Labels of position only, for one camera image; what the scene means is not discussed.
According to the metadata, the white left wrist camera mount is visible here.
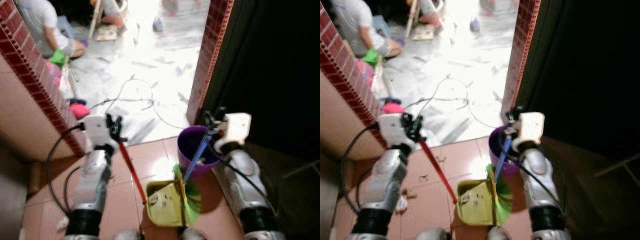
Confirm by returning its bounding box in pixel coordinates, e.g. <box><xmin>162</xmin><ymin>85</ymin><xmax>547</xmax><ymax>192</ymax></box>
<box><xmin>82</xmin><ymin>114</ymin><xmax>113</xmax><ymax>151</ymax></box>
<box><xmin>377</xmin><ymin>113</ymin><xmax>407</xmax><ymax>150</ymax></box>

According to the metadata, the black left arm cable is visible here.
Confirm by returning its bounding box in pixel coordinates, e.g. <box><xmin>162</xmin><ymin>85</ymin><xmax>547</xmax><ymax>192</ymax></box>
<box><xmin>46</xmin><ymin>122</ymin><xmax>87</xmax><ymax>217</ymax></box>
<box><xmin>340</xmin><ymin>122</ymin><xmax>382</xmax><ymax>216</ymax></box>

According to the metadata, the printed paper sheet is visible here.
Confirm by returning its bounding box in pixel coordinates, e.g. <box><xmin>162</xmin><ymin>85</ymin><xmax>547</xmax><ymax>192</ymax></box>
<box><xmin>412</xmin><ymin>25</ymin><xmax>437</xmax><ymax>42</ymax></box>
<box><xmin>95</xmin><ymin>25</ymin><xmax>119</xmax><ymax>42</ymax></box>

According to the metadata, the person in grey shirt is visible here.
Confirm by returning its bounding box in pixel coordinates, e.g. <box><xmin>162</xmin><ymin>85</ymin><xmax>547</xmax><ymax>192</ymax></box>
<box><xmin>14</xmin><ymin>0</ymin><xmax>87</xmax><ymax>60</ymax></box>
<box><xmin>330</xmin><ymin>0</ymin><xmax>405</xmax><ymax>60</ymax></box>

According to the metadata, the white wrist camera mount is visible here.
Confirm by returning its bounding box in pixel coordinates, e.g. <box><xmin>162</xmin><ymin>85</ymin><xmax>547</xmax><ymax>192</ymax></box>
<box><xmin>517</xmin><ymin>111</ymin><xmax>546</xmax><ymax>151</ymax></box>
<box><xmin>377</xmin><ymin>113</ymin><xmax>407</xmax><ymax>150</ymax></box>
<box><xmin>82</xmin><ymin>114</ymin><xmax>113</xmax><ymax>151</ymax></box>
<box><xmin>220</xmin><ymin>112</ymin><xmax>253</xmax><ymax>152</ymax></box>

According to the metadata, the green plastic object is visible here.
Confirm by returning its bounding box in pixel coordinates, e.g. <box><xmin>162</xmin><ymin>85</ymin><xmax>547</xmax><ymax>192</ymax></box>
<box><xmin>48</xmin><ymin>48</ymin><xmax>69</xmax><ymax>69</ymax></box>
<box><xmin>361</xmin><ymin>48</ymin><xmax>383</xmax><ymax>69</ymax></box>

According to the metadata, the purple plastic bucket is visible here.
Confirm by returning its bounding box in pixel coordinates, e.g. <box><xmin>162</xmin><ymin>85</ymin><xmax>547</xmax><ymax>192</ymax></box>
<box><xmin>488</xmin><ymin>125</ymin><xmax>522</xmax><ymax>178</ymax></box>
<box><xmin>177</xmin><ymin>125</ymin><xmax>224</xmax><ymax>179</ymax></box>

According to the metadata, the pale wooden stick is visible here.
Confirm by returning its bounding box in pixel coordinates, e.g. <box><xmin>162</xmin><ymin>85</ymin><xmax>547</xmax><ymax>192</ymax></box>
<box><xmin>88</xmin><ymin>0</ymin><xmax>104</xmax><ymax>42</ymax></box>
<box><xmin>406</xmin><ymin>0</ymin><xmax>422</xmax><ymax>41</ymax></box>

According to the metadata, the grey metal bar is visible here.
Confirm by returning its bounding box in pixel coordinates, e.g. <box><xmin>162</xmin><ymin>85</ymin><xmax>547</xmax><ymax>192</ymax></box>
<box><xmin>284</xmin><ymin>159</ymin><xmax>321</xmax><ymax>180</ymax></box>
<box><xmin>594</xmin><ymin>152</ymin><xmax>640</xmax><ymax>178</ymax></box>

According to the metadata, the yellow-green dustpan red handle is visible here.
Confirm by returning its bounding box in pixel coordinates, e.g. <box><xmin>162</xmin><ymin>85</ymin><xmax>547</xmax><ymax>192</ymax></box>
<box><xmin>419</xmin><ymin>141</ymin><xmax>498</xmax><ymax>227</ymax></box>
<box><xmin>118</xmin><ymin>141</ymin><xmax>190</xmax><ymax>229</ymax></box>

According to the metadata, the thin grey floor cable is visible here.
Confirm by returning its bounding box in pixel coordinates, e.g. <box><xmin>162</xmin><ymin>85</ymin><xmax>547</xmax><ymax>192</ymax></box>
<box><xmin>404</xmin><ymin>75</ymin><xmax>503</xmax><ymax>131</ymax></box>
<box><xmin>89</xmin><ymin>76</ymin><xmax>190</xmax><ymax>131</ymax></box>

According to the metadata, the green broom blue handle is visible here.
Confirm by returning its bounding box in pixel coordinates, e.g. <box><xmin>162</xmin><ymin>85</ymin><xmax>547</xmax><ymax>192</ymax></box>
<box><xmin>486</xmin><ymin>137</ymin><xmax>514</xmax><ymax>226</ymax></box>
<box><xmin>171</xmin><ymin>134</ymin><xmax>212</xmax><ymax>227</ymax></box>

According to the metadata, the dark door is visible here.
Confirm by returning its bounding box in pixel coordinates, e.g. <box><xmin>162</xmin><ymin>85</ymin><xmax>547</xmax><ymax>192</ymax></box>
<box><xmin>514</xmin><ymin>0</ymin><xmax>640</xmax><ymax>151</ymax></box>
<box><xmin>200</xmin><ymin>0</ymin><xmax>321</xmax><ymax>161</ymax></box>

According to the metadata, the pink plastic object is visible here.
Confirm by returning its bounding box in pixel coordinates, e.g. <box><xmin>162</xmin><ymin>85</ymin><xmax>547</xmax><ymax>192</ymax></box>
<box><xmin>68</xmin><ymin>99</ymin><xmax>92</xmax><ymax>121</ymax></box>
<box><xmin>382</xmin><ymin>99</ymin><xmax>407</xmax><ymax>117</ymax></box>

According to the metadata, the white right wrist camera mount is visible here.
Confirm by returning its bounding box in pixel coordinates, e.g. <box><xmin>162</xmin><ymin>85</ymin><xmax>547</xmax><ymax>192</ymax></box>
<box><xmin>517</xmin><ymin>111</ymin><xmax>546</xmax><ymax>151</ymax></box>
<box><xmin>220</xmin><ymin>112</ymin><xmax>253</xmax><ymax>152</ymax></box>

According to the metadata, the pinkish soft bundle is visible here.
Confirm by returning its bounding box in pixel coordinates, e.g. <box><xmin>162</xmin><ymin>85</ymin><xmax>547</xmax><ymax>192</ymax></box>
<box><xmin>419</xmin><ymin>0</ymin><xmax>447</xmax><ymax>29</ymax></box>
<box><xmin>101</xmin><ymin>0</ymin><xmax>129</xmax><ymax>29</ymax></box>

